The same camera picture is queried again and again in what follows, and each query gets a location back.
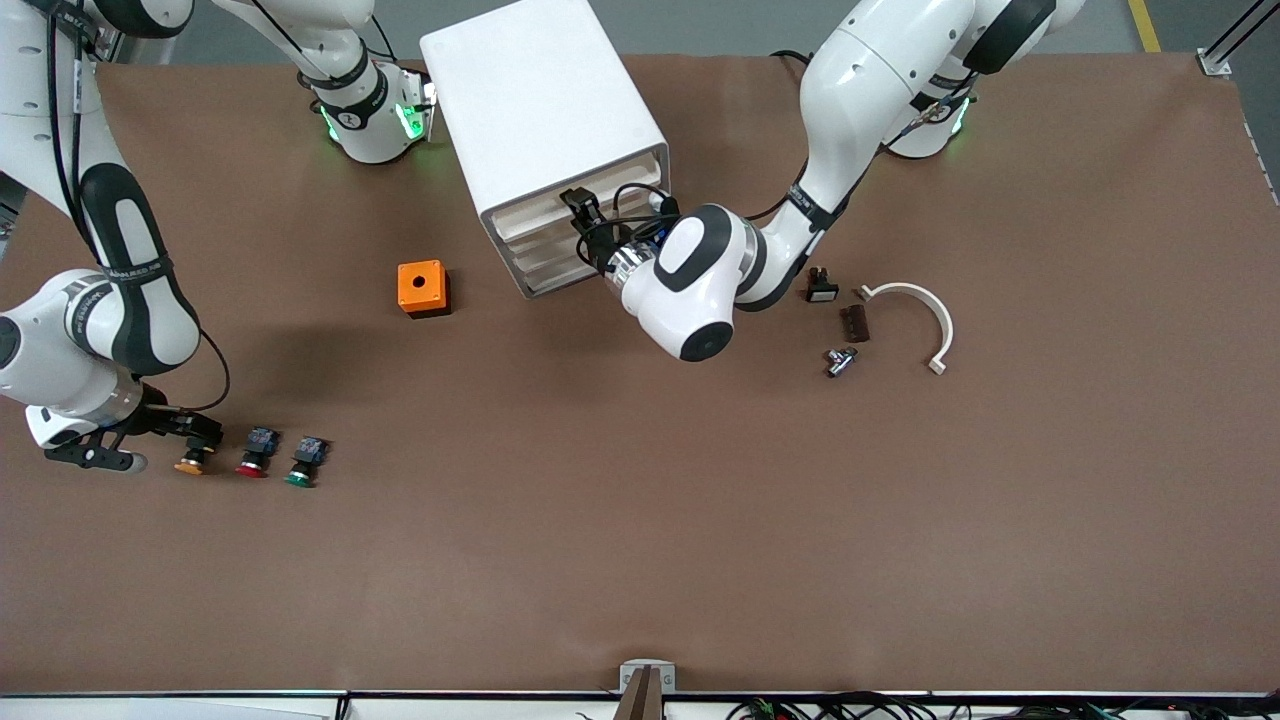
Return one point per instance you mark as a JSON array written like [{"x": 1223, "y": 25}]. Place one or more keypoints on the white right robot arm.
[{"x": 130, "y": 300}]

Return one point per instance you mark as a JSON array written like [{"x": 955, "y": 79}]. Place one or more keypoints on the grey table edge bracket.
[{"x": 645, "y": 685}]

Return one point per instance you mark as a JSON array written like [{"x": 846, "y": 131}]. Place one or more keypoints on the black square white-faced button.
[{"x": 822, "y": 290}]

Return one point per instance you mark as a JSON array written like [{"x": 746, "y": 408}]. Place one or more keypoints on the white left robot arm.
[{"x": 880, "y": 90}]

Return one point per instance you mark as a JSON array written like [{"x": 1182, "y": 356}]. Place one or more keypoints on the aluminium frame profile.
[
  {"x": 112, "y": 48},
  {"x": 1215, "y": 63}
]

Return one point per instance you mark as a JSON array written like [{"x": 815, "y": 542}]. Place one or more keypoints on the silver metal fitting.
[{"x": 840, "y": 362}]

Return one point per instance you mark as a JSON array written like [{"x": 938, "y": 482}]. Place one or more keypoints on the white curved plastic bracket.
[{"x": 930, "y": 300}]

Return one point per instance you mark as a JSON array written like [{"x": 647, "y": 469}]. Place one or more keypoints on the yellow push button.
[{"x": 192, "y": 464}]

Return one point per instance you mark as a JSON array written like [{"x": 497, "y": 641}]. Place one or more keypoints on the green push button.
[{"x": 305, "y": 462}]

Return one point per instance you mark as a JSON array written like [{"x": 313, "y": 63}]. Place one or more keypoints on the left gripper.
[{"x": 601, "y": 247}]

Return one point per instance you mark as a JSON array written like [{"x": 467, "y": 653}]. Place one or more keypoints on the red push button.
[{"x": 258, "y": 452}]

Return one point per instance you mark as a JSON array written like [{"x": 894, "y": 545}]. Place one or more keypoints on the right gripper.
[{"x": 166, "y": 421}]

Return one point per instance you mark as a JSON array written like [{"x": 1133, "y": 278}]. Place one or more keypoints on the white plastic drawer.
[
  {"x": 530, "y": 213},
  {"x": 540, "y": 252},
  {"x": 550, "y": 272},
  {"x": 540, "y": 233}
]

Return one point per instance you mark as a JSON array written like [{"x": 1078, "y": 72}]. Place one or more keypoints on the white drawer cabinet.
[{"x": 540, "y": 100}]

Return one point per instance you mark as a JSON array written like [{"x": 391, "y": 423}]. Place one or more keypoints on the orange button enclosure box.
[{"x": 420, "y": 285}]

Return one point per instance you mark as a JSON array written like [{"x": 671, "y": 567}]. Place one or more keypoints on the white table edge rail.
[{"x": 150, "y": 708}]

